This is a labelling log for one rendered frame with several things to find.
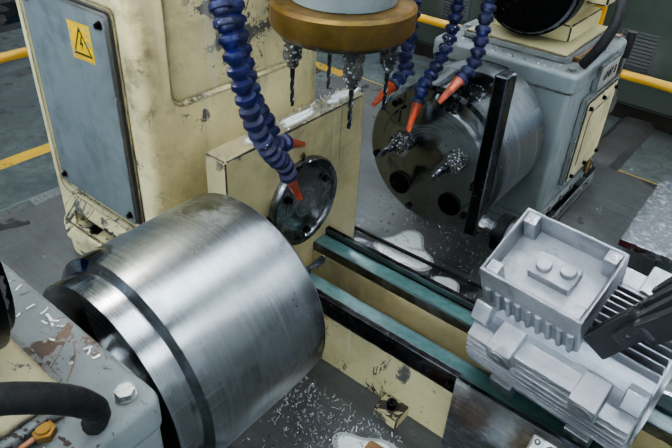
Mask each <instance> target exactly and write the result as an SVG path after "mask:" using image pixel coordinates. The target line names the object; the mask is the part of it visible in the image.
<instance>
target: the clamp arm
mask: <svg viewBox="0 0 672 448"><path fill-rule="evenodd" d="M516 79H517V72H514V71H511V70H507V69H504V70H502V71H501V72H499V73H497V74H496V75H495V77H494V82H492V83H490V85H489V90H488V92H490V93H491V97H490V102H489V107H488V112H487V117H486V122H485V127H484V132H483V137H482V142H481V147H480V152H479V157H478V162H477V167H476V172H475V177H474V181H473V182H472V183H471V184H470V187H469V191H471V197H470V202H469V207H468V212H467V217H466V222H465V227H464V233H465V234H467V235H470V236H472V237H475V236H477V235H478V234H479V233H480V232H484V231H483V230H481V229H483V228H484V225H483V224H481V223H480V222H484V223H486V222H487V219H489V218H487V216H486V214H487V210H488V205H489V201H490V196H491V192H492V187H493V183H494V178H495V173H496V169H497V164H498V160H499V155H500V151H501V146H502V142H503V137H504V133H505V128H506V124H507V119H508V115H509V110H510V106H511V101H512V97H513V92H514V88H515V83H516ZM483 218H484V219H483ZM485 218H486V219H485ZM489 220H490V219H489ZM479 228H481V229H479Z"/></svg>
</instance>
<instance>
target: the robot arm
mask: <svg viewBox="0 0 672 448"><path fill-rule="evenodd" d="M651 292H652V293H653V294H652V295H650V296H648V297H645V298H644V299H643V300H642V302H641V304H642V306H641V305H640V304H639V303H637V304H635V305H633V306H631V307H629V308H628V309H626V310H624V311H622V312H620V313H618V314H616V315H615V316H613V317H611V318H609V319H607V320H605V321H603V322H601V323H600V324H598V325H596V326H594V327H592V328H590V329H588V330H587V332H586V334H585V335H584V336H583V340H584V341H585V342H586V343H587V344H588V345H589V346H590V347H591V348H592V349H593V350H594V351H595V352H596V353H597V355H598V356H599V357H600V358H601V359H603V360H604V359H606V358H608V357H611V356H613V355H615V354H617V353H619V352H621V351H623V350H625V349H627V348H630V347H632V346H634V345H636V344H638V343H640V342H642V341H644V340H647V342H648V343H649V344H650V345H651V346H656V345H659V344H662V343H666V342H669V341H672V276H671V277H669V278H668V279H666V280H664V281H663V282H661V283H660V284H658V285H655V286H654V287H653V289H652V290H651Z"/></svg>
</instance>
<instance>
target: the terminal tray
mask: <svg viewBox="0 0 672 448"><path fill-rule="evenodd" d="M531 215H533V216H535V217H536V220H535V221H533V222H532V221H529V220H528V217H529V216H531ZM611 254H616V255H617V256H618V259H617V260H616V261H612V260H610V258H609V256H610V255H611ZM629 257H630V255H629V254H627V253H625V252H623V251H621V250H618V249H616V248H614V247H612V246H610V245H608V244H606V243H603V242H601V241H599V240H597V239H595V238H593V237H591V236H588V235H586V234H584V233H582V232H580V231H578V230H575V229H573V228H571V227H569V226H567V225H565V224H563V223H560V222H558V221H556V220H554V219H552V218H550V217H548V216H545V215H543V214H541V213H539V212H537V211H535V210H533V209H530V208H528V209H527V210H526V211H525V212H524V214H523V215H522V216H521V217H520V219H519V220H518V221H517V222H516V223H515V225H514V226H513V227H512V228H511V230H510V231H509V232H508V233H507V235H506V236H505V237H504V238H503V240H502V241H501V242H500V243H499V245H498V246H497V247H496V248H495V250H494V251H493V252H492V253H491V255H490V256H489V257H488V258H487V260H486V261H485V262H484V263H483V265H482V266H481V267H480V277H481V286H482V288H483V297H485V298H486V300H487V301H489V302H493V303H495V305H496V307H497V311H498V312H499V311H501V310H504V311H505V315H506V317H510V316H511V315H513V316H514V317H515V322H517V323H519V322H520V321H523V322H524V326H525V328H527V329H528V328H530V327H533V328H534V332H535V334H540V333H541V332H542V333H543V334H544V338H545V339H546V340H550V339H551V338H552V339H554V340H555V345H556V346H558V347H559V346H561V345H564V346H565V350H566V352H567V353H570V352H572V351H574V352H576V353H577V352H578V351H579V349H580V347H581V345H582V343H583V341H584V340H583V336H584V335H585V333H586V332H587V330H588V329H589V327H590V326H592V325H593V321H594V319H595V318H596V319H597V315H598V313H599V311H600V312H601V310H602V308H603V305H606V302H607V300H608V299H610V296H611V294H614V291H615V289H617V288H618V285H619V284H620V285H622V283H623V279H624V276H625V274H626V269H627V265H628V261H629ZM493 262H497V263H498V265H499V267H498V268H496V269H493V268H492V267H491V263H493ZM575 306H578V307H580V308H581V312H580V313H579V314H575V313H574V312H573V311H572V308H573V307H575Z"/></svg>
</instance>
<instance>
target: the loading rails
mask: <svg viewBox="0 0 672 448"><path fill-rule="evenodd" d="M322 255H325V256H326V260H325V263H324V264H323V265H321V266H320V267H319V268H315V269H312V272H311V273H310V276H311V278H312V280H313V282H314V285H315V287H316V290H317V292H318V295H319V298H320V301H321V302H322V303H323V304H324V310H323V315H324V322H325V347H324V351H323V354H322V357H321V358H322V359H323V360H325V361H326V362H328V363H329V364H331V365H332V366H334V367H335V368H337V369H338V370H340V371H341V372H343V373H344V374H346V375H348V376H349V377H351V378H352V379H354V380H355V381H357V382H358V383H360V384H361V385H363V386H364V387H366V388H367V389H369V390H370V391H372V392H373V393H375V394H376V395H378V396H379V397H381V399H380V400H379V401H378V402H377V403H376V404H375V406H374V408H373V415H374V416H375V417H377V418H378V419H380V420H381V421H383V422H384V423H385V424H387V425H388V426H390V427H391V428H393V429H396V428H397V427H398V426H399V424H400V423H401V422H402V421H403V420H404V419H405V417H406V416H407V415H408V416H409V417H411V418H413V419H414V420H416V421H417V422H419V423H420V424H422V425H423V426H425V427H426V428H428V429H429V430H431V431H432V432H434V433H435V434H437V435H438V436H440V437H441V438H442V442H441V444H442V445H444V446H445V447H447V448H526V447H527V446H528V444H529V442H530V440H531V438H532V436H533V435H538V436H539V437H541V438H542V439H544V440H546V441H547V442H549V443H551V444H552V445H554V446H556V447H557V448H582V447H580V446H578V445H577V444H575V443H573V442H572V441H570V440H569V439H567V438H566V437H564V436H563V430H564V426H565V423H563V422H562V421H560V420H559V419H557V418H556V417H554V416H553V415H551V414H550V413H548V412H547V411H545V410H544V409H542V408H541V407H539V406H538V405H536V404H535V403H533V402H532V401H530V400H529V399H527V398H526V397H524V396H523V395H521V394H519V393H518V392H516V393H515V394H514V396H513V397H512V398H511V399H508V398H506V397H505V396H503V395H502V394H501V393H499V392H498V391H496V390H495V389H493V388H492V387H490V380H489V377H490V375H491V374H492V373H491V372H490V371H488V370H487V369H485V368H484V367H482V366H480V365H479V364H477V363H476V362H474V361H473V360H471V359H470V358H469V357H468V355H467V352H466V350H467V348H466V346H467V344H466V342H467V341H468V340H467V337H468V335H469V334H468V331H469V330H470V328H471V327H472V325H473V324H474V319H473V318H471V317H470V314H471V312H472V309H473V307H474V305H475V302H476V301H474V300H472V299H470V298H468V297H466V296H464V295H462V294H460V293H458V292H456V291H455V290H453V289H451V288H449V287H447V286H445V285H443V284H441V283H439V282H437V281H435V280H433V279H431V278H429V277H427V276H425V275H424V274H422V273H420V272H418V271H416V270H414V269H412V268H410V267H408V266H406V265H404V264H402V263H400V262H398V261H396V260H394V259H393V258H391V257H389V256H387V255H385V254H383V253H381V252H379V251H377V250H375V249H373V248H371V247H369V246H367V245H365V244H363V243H362V242H360V241H358V240H356V239H354V238H352V237H350V236H348V235H346V234H344V233H342V232H340V231H338V230H336V229H334V228H332V227H331V226H328V227H326V228H325V234H324V235H322V236H321V237H319V238H318V239H316V240H315V241H314V242H313V261H315V260H316V259H317V258H319V257H320V256H322ZM631 448H672V393H670V392H668V391H666V390H665V391H664V392H663V394H662V396H661V398H660V399H659V401H658V403H657V404H656V406H655V408H654V409H653V411H652V413H651V414H650V416H649V418H648V419H647V421H646V423H645V424H644V426H643V428H642V429H641V431H640V432H639V434H638V435H637V437H636V439H635V440H634V442H633V444H632V446H631Z"/></svg>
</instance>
